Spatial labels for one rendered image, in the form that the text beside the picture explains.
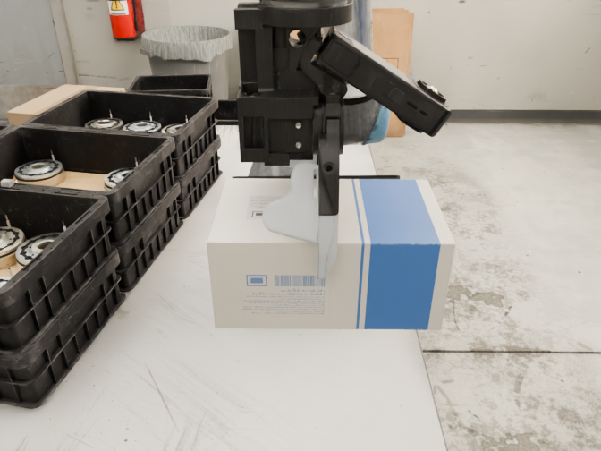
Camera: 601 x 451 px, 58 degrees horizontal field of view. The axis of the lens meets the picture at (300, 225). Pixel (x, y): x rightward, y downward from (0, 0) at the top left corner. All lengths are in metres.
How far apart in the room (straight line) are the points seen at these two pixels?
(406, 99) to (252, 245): 0.16
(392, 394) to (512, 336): 1.33
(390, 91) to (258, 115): 0.10
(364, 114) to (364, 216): 0.56
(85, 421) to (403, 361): 0.52
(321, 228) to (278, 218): 0.03
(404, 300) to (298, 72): 0.21
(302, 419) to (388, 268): 0.47
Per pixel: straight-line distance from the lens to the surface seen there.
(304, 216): 0.43
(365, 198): 0.51
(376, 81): 0.43
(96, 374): 1.01
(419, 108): 0.44
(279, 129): 0.43
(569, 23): 4.36
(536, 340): 2.23
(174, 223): 1.33
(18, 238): 1.11
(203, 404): 0.92
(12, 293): 0.85
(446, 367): 2.02
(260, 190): 0.52
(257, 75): 0.43
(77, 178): 1.38
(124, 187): 1.07
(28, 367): 0.93
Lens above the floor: 1.37
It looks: 30 degrees down
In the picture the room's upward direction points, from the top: straight up
